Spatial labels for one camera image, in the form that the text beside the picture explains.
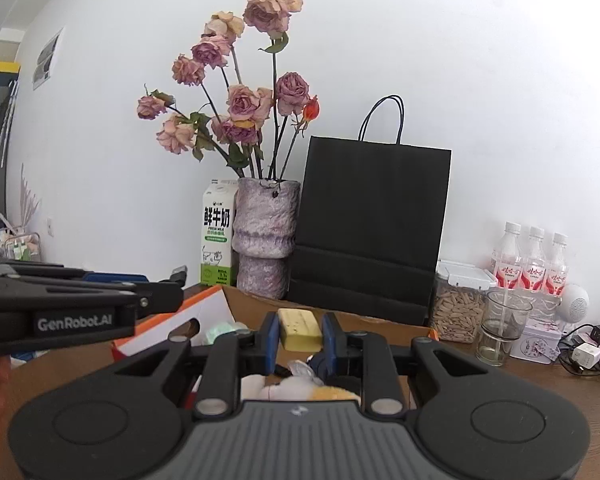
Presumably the clear grain jar white lid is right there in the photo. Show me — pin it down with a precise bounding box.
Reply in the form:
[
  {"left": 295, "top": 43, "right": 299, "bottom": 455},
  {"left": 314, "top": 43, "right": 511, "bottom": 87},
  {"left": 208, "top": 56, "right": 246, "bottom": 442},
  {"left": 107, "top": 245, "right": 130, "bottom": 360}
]
[{"left": 428, "top": 259, "right": 498, "bottom": 345}]

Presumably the white green milk carton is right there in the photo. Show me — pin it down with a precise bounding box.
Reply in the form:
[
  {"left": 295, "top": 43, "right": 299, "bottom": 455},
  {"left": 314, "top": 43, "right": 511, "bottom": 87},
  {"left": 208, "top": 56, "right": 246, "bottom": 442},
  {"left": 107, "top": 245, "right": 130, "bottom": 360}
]
[{"left": 200, "top": 178, "right": 240, "bottom": 286}]

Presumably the clear drinking glass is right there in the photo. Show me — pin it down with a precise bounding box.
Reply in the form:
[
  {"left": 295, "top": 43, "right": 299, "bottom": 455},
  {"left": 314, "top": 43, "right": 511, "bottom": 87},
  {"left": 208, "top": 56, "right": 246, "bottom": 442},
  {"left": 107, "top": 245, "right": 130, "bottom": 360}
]
[{"left": 476, "top": 290, "right": 533, "bottom": 367}]

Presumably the plastic bag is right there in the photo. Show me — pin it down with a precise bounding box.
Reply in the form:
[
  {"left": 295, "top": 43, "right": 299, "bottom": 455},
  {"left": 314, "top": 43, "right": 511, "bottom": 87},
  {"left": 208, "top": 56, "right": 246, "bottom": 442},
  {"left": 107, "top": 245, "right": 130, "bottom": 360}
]
[{"left": 203, "top": 321, "right": 253, "bottom": 347}]

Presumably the purple mottled vase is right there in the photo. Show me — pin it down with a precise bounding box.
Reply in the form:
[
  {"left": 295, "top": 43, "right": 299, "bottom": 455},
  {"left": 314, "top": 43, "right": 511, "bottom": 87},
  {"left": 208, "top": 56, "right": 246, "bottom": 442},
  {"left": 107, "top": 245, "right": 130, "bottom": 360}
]
[{"left": 231, "top": 176, "right": 301, "bottom": 300}]

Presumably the pink dried grass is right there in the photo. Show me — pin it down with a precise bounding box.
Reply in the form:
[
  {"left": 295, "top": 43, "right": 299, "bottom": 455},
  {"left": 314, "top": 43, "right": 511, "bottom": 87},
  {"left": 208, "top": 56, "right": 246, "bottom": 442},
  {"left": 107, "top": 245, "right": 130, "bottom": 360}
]
[{"left": 19, "top": 162, "right": 42, "bottom": 226}]

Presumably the white power adapter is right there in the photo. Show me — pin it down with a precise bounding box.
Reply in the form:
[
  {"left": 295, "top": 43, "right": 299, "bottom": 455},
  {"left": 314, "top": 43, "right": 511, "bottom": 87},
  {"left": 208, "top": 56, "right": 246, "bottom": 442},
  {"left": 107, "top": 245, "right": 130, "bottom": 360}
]
[{"left": 571, "top": 342, "right": 600, "bottom": 368}]

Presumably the red cardboard box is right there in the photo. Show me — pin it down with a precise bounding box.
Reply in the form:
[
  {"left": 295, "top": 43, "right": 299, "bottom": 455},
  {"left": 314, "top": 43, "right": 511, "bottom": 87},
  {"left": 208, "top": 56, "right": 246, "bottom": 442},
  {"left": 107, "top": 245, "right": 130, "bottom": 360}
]
[{"left": 111, "top": 284, "right": 440, "bottom": 411}]

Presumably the navy fabric pouch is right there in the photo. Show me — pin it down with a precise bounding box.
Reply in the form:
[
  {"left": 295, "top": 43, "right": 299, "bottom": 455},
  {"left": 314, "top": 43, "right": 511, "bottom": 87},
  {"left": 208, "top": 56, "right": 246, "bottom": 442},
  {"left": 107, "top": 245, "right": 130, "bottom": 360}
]
[{"left": 307, "top": 347, "right": 331, "bottom": 378}]

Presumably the white floral tin box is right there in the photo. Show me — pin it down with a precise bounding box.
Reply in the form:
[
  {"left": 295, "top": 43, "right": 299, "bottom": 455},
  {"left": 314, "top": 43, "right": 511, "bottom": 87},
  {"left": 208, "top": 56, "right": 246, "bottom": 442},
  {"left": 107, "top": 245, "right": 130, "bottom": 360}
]
[{"left": 511, "top": 319, "right": 563, "bottom": 365}]

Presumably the pale yellow rectangular block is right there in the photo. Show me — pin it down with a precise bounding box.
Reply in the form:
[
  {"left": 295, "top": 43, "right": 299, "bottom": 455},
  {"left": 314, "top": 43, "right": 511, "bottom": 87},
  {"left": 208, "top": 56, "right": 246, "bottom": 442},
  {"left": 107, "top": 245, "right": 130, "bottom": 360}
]
[{"left": 277, "top": 308, "right": 323, "bottom": 352}]

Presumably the white yellow plush sheep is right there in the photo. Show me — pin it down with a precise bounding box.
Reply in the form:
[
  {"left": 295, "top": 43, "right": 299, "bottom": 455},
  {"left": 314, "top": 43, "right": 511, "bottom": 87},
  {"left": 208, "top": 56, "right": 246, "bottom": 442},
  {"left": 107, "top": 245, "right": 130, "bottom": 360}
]
[{"left": 240, "top": 374, "right": 362, "bottom": 403}]

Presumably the white round speaker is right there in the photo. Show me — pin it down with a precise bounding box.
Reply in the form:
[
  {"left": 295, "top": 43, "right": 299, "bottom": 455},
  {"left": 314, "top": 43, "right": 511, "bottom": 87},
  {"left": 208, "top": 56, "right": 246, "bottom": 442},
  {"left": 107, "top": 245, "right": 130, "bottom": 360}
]
[{"left": 555, "top": 283, "right": 591, "bottom": 323}]

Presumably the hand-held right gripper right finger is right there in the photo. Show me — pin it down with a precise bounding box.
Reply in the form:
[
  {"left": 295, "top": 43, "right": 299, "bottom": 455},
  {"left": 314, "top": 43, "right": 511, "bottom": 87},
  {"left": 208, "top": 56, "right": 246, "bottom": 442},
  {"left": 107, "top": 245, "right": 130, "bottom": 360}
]
[{"left": 321, "top": 312, "right": 488, "bottom": 418}]

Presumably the wire rack with bottles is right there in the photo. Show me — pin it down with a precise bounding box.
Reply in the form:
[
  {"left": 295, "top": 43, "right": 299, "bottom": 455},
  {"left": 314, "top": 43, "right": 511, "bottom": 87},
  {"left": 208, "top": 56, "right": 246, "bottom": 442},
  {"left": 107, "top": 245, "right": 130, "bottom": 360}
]
[{"left": 0, "top": 227, "right": 42, "bottom": 263}]

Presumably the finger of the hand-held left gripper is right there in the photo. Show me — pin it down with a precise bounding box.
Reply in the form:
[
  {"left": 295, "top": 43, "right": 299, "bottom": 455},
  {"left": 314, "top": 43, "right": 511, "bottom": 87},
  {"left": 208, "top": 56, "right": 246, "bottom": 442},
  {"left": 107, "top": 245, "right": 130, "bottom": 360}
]
[
  {"left": 0, "top": 257, "right": 188, "bottom": 291},
  {"left": 0, "top": 282, "right": 185, "bottom": 318}
]

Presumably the black paper bag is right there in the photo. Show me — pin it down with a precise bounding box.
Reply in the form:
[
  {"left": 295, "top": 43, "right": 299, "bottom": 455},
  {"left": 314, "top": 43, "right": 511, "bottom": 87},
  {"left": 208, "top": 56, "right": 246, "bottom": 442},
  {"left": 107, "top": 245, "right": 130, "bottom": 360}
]
[{"left": 286, "top": 95, "right": 452, "bottom": 326}]

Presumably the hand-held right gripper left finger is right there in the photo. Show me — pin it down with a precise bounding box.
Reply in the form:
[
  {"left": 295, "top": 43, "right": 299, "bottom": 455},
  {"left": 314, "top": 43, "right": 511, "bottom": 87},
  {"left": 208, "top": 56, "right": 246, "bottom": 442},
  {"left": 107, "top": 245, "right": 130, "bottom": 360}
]
[{"left": 114, "top": 311, "right": 281, "bottom": 421}]

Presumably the bouquet of dried pink roses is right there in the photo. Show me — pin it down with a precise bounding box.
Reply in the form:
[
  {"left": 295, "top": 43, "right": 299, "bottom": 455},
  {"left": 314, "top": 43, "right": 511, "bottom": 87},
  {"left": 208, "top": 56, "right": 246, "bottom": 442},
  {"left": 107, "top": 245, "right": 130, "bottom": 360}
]
[{"left": 137, "top": 0, "right": 322, "bottom": 180}]

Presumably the clear bottle red label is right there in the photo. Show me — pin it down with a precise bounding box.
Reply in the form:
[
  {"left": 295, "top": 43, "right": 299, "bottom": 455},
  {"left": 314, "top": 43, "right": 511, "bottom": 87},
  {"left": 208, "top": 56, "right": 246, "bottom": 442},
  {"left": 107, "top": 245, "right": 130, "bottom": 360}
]
[
  {"left": 521, "top": 226, "right": 546, "bottom": 293},
  {"left": 490, "top": 221, "right": 523, "bottom": 291},
  {"left": 542, "top": 232, "right": 570, "bottom": 296}
]

